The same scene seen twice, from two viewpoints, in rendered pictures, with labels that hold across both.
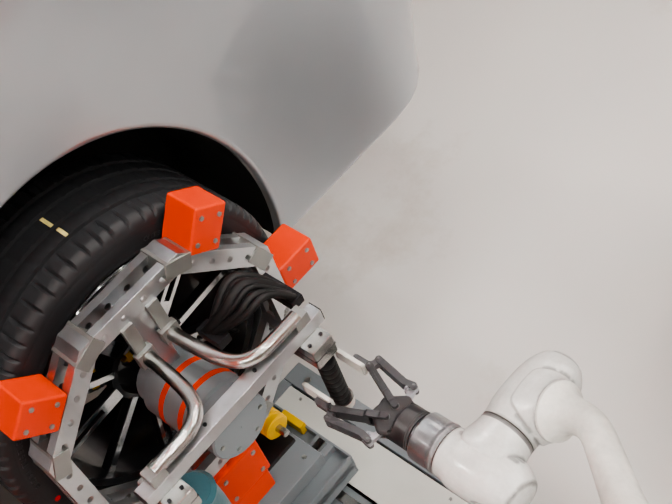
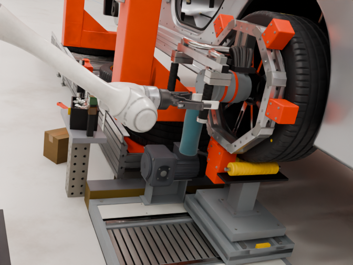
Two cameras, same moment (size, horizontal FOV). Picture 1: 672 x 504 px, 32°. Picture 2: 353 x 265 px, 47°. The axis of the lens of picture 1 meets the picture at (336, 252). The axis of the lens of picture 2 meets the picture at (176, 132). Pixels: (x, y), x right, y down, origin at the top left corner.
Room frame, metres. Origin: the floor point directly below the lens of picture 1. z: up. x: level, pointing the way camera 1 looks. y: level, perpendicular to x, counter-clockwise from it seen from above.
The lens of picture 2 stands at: (1.24, -1.39, 1.22)
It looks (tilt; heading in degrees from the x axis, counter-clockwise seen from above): 20 degrees down; 96
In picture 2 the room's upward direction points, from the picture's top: 10 degrees clockwise
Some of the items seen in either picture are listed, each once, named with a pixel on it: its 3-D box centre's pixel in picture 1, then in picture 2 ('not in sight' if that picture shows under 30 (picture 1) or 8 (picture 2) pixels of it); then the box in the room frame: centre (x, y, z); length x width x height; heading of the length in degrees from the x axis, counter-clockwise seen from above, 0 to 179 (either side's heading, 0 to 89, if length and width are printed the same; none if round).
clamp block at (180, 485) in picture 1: (169, 491); (182, 56); (1.01, 0.39, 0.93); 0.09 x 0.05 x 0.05; 32
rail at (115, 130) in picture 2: not in sight; (85, 90); (0.09, 1.70, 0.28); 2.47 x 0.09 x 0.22; 122
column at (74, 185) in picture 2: not in sight; (78, 160); (0.49, 0.58, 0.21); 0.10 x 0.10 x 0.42; 32
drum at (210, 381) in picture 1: (200, 398); (222, 85); (1.21, 0.32, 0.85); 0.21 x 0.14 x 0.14; 32
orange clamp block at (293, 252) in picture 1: (286, 257); (281, 111); (1.44, 0.09, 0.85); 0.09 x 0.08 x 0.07; 122
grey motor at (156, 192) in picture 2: not in sight; (179, 174); (1.07, 0.59, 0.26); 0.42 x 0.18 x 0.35; 32
